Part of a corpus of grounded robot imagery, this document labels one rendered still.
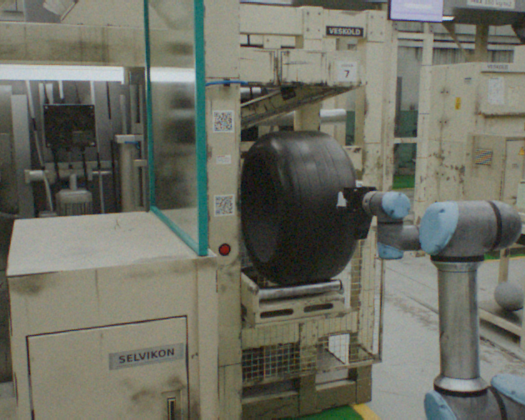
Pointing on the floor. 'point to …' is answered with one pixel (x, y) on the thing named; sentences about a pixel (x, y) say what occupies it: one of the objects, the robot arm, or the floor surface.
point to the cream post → (212, 21)
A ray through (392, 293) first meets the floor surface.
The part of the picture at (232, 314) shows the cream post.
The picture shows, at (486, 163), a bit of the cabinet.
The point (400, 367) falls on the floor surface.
